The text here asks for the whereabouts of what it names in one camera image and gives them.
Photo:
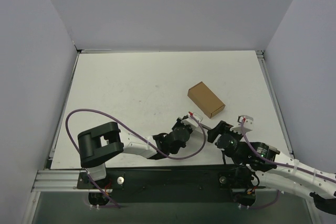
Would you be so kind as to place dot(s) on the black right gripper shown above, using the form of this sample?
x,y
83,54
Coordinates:
x,y
219,129

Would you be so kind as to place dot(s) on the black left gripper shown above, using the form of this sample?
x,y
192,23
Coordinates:
x,y
178,124

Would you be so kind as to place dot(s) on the white paper box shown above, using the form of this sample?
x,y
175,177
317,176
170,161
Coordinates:
x,y
204,127

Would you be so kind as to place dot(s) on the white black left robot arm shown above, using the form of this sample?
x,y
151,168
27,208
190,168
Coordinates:
x,y
102,143

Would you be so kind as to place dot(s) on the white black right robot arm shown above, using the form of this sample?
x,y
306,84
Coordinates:
x,y
275,169

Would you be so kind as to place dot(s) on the brown folded cardboard box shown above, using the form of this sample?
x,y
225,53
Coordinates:
x,y
206,100

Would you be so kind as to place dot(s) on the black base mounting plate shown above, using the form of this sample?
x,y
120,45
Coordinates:
x,y
175,184

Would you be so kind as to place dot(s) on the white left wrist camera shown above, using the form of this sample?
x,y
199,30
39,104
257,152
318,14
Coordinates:
x,y
193,119

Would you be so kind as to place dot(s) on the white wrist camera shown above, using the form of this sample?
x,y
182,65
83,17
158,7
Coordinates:
x,y
193,119
244,123

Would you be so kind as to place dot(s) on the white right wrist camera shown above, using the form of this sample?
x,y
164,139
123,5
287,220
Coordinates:
x,y
244,123

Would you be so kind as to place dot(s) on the aluminium table frame rail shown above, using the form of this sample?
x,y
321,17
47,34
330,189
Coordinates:
x,y
147,91

